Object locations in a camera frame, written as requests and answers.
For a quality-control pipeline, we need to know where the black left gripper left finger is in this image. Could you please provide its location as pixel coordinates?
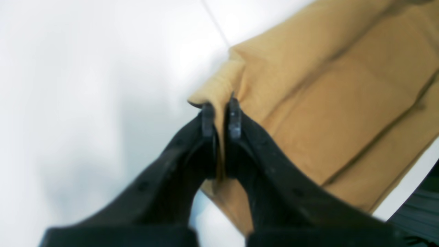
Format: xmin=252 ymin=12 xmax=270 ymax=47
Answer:
xmin=40 ymin=103 xmax=218 ymax=247

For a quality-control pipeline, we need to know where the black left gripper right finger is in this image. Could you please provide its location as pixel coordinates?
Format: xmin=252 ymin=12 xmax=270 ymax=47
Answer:
xmin=225 ymin=97 xmax=407 ymax=247

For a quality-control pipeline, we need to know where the brown t-shirt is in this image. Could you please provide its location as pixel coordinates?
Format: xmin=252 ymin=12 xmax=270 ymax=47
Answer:
xmin=188 ymin=0 xmax=439 ymax=220

